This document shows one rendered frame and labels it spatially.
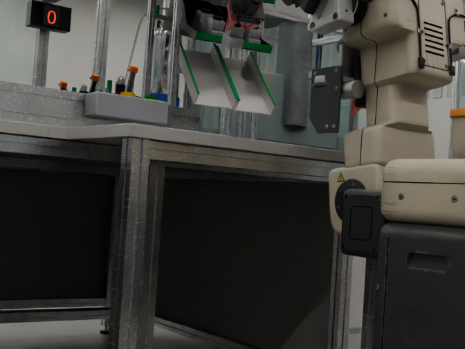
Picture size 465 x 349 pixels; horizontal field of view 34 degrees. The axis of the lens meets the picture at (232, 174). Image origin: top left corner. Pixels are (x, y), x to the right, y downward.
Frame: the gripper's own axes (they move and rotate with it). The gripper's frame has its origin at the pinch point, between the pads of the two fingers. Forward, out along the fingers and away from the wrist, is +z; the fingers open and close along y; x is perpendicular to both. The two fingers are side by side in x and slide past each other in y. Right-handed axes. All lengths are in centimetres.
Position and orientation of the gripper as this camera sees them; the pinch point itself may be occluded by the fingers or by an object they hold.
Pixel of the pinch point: (234, 28)
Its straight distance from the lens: 225.7
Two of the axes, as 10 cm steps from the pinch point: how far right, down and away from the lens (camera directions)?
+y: -9.1, -0.7, -4.0
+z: -3.8, 5.0, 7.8
